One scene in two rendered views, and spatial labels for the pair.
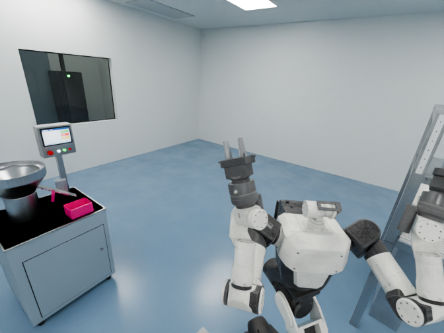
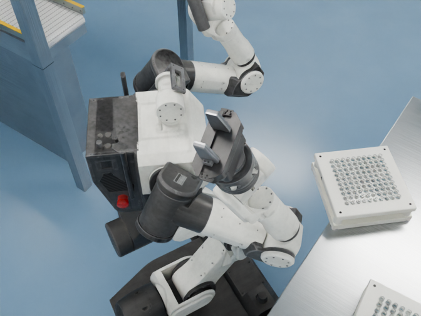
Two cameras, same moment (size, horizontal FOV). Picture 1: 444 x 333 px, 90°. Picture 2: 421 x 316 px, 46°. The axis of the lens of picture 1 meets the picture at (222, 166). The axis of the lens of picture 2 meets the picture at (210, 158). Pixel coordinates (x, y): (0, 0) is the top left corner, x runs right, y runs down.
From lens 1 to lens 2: 0.96 m
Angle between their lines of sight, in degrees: 77
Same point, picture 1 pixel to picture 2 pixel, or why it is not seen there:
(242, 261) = (285, 210)
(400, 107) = not seen: outside the picture
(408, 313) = (254, 83)
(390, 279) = (220, 78)
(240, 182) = (245, 155)
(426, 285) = (244, 50)
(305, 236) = (195, 134)
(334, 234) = (186, 100)
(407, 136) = not seen: outside the picture
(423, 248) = (212, 26)
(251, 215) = (267, 165)
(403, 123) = not seen: outside the picture
